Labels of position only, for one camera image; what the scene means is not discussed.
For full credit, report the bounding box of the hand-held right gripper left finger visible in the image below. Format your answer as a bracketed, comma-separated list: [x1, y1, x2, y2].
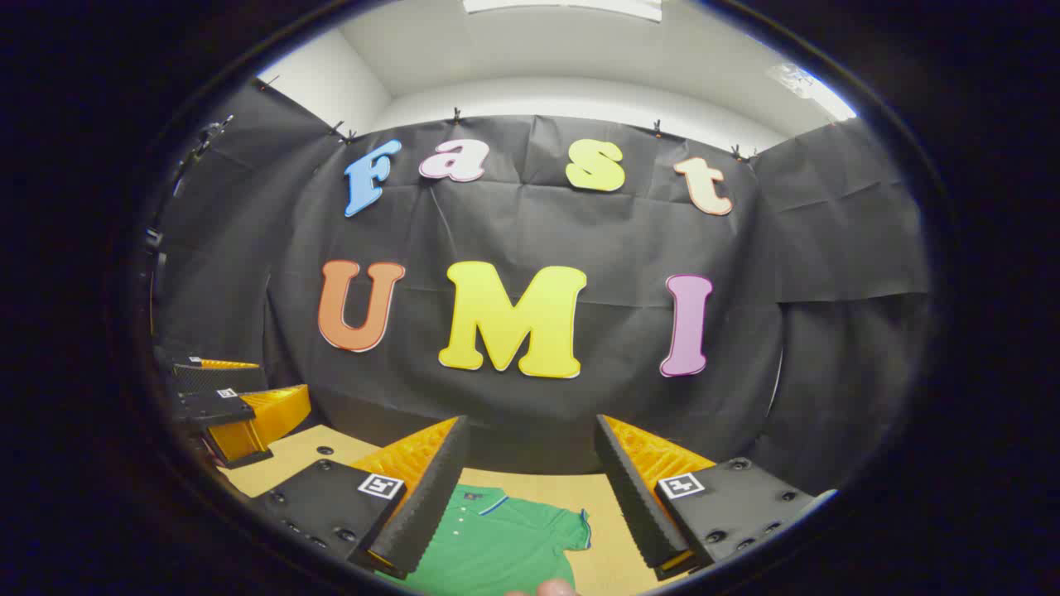
[247, 416, 471, 580]

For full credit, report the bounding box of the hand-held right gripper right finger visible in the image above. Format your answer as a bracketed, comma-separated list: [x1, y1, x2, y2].
[594, 414, 839, 582]

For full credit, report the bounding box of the green T-shirt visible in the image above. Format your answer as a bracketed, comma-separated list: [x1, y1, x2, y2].
[377, 483, 593, 596]

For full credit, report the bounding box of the black backdrop cloth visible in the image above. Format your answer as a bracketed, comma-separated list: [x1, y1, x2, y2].
[153, 79, 932, 497]

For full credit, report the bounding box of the row of backdrop clips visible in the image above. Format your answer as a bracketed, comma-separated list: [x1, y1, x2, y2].
[257, 74, 759, 162]

